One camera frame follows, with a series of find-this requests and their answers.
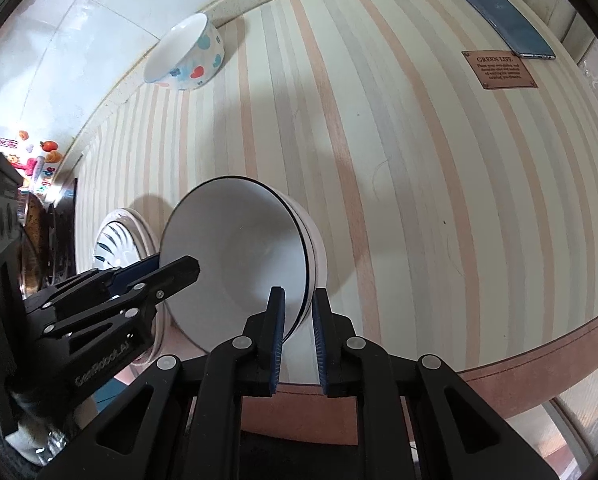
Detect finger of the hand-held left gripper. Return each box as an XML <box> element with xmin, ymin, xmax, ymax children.
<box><xmin>24</xmin><ymin>255</ymin><xmax>201</xmax><ymax>341</ymax></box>
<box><xmin>39</xmin><ymin>255</ymin><xmax>161</xmax><ymax>301</ymax></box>

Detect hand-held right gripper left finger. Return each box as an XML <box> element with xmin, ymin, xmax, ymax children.
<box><xmin>39</xmin><ymin>286</ymin><xmax>286</xmax><ymax>480</ymax></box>

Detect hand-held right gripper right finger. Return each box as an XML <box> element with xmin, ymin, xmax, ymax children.
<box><xmin>312</xmin><ymin>287</ymin><xmax>560</xmax><ymax>480</ymax></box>

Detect white plate with dark stripes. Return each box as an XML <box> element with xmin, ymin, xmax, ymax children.
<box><xmin>95</xmin><ymin>207</ymin><xmax>170</xmax><ymax>361</ymax></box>

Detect white bowl with dark rim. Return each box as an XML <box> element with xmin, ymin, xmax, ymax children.
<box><xmin>158</xmin><ymin>176</ymin><xmax>328</xmax><ymax>356</ymax></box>

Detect striped counter mat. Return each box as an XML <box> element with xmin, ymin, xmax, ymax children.
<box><xmin>71</xmin><ymin>0</ymin><xmax>598</xmax><ymax>386</ymax></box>

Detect white bowl with coloured hearts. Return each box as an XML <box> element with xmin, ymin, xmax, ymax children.
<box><xmin>143</xmin><ymin>12</ymin><xmax>226</xmax><ymax>92</ymax></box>

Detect blue smartphone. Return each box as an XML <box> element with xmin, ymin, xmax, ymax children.
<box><xmin>445</xmin><ymin>0</ymin><xmax>556</xmax><ymax>61</ymax></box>

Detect colourful wall stickers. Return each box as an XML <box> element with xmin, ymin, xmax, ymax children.
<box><xmin>0</xmin><ymin>130</ymin><xmax>62</xmax><ymax>196</ymax></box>

